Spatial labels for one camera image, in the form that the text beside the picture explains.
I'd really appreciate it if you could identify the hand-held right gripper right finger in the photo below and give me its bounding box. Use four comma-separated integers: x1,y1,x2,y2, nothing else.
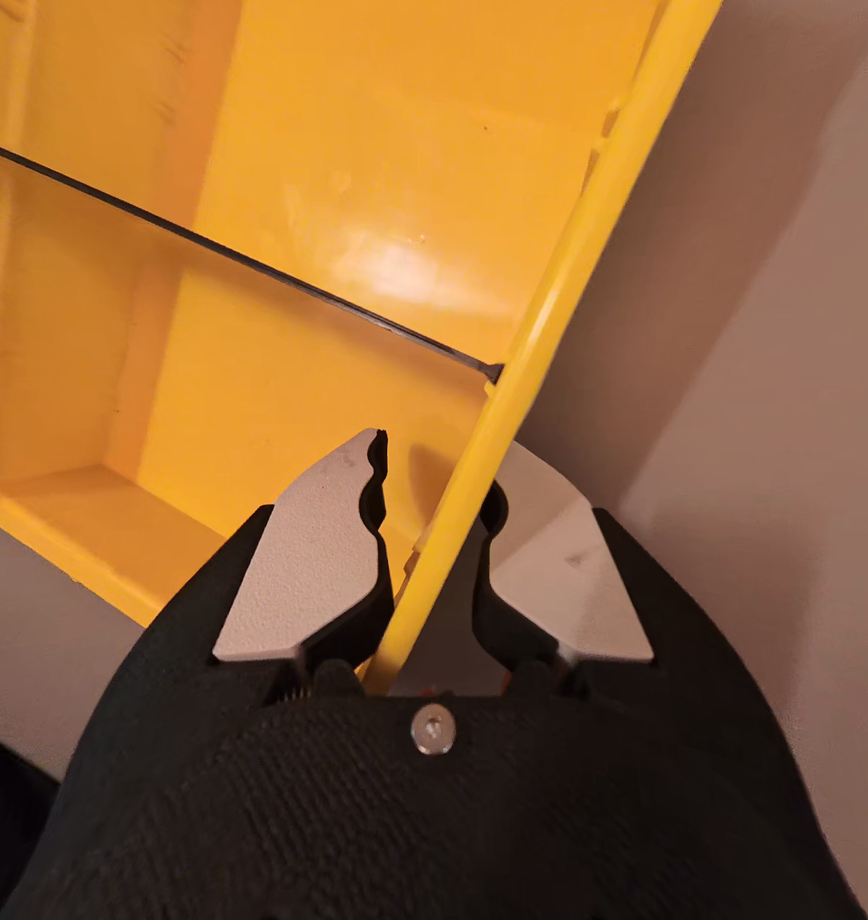
472,440,655,667

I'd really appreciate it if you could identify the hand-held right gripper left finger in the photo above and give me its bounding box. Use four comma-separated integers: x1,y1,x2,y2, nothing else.
213,428,395,668

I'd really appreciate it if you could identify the yellow plastic bin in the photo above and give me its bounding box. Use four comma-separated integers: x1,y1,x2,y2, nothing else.
0,0,726,702

